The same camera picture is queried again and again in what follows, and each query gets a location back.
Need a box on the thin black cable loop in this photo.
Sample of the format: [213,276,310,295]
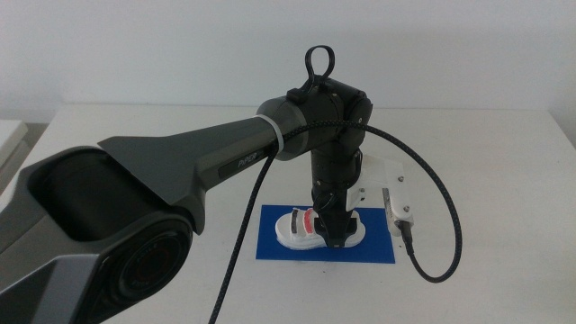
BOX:
[286,44,336,103]

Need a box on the blue rectangular mat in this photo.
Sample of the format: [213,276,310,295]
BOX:
[255,204,397,265]

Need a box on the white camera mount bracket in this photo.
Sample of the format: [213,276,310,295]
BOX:
[345,153,406,212]

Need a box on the black braided cable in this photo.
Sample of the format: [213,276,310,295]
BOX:
[207,119,464,324]

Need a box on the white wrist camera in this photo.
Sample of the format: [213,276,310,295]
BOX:
[381,179,416,239]

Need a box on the white sandal with coloured straps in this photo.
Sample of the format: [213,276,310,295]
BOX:
[274,206,366,251]

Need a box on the white zip tie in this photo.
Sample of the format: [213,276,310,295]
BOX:
[253,113,286,155]

